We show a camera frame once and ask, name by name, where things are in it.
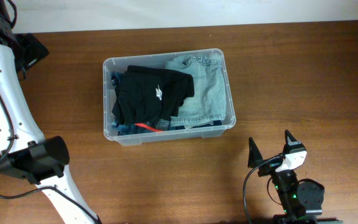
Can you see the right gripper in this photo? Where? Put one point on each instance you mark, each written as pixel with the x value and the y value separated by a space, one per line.
pixel 254 156

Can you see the dark teal shirt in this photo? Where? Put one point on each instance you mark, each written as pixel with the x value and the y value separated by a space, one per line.
pixel 211 123

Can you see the light grey jeans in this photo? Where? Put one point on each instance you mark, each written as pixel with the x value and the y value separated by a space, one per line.
pixel 209 102

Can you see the black shorts red waistband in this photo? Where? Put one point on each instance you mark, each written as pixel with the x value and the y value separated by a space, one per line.
pixel 154 126

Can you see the blue denim jeans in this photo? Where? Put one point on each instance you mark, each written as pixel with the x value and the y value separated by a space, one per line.
pixel 126 127

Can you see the black garment white logo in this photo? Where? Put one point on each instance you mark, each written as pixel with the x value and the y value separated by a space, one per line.
pixel 178 87

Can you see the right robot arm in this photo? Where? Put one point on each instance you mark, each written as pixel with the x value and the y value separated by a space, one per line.
pixel 301 200

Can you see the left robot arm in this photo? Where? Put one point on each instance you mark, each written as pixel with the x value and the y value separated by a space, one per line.
pixel 25 152

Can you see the clear plastic storage bin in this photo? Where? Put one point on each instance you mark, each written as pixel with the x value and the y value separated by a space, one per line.
pixel 120 64

